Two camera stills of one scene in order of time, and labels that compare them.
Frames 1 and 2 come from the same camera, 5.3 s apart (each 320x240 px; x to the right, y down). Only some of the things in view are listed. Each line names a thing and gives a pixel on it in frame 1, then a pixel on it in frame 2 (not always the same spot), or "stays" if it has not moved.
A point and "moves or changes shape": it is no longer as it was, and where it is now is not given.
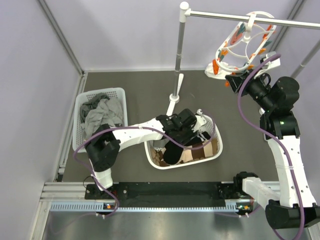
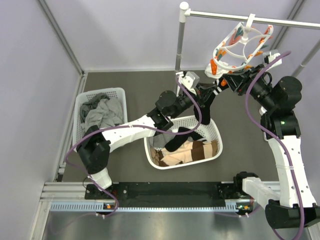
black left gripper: x=182 y=140 to x=203 y=91
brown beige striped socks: x=206 y=149 stays
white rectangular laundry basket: x=94 y=108 stays
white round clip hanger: x=242 y=46 moves or changes shape
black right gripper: x=234 y=81 stays
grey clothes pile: x=101 y=110 stays
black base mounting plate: x=203 y=194 stays
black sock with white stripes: x=173 y=153 to x=202 y=112
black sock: x=206 y=135 to x=180 y=139
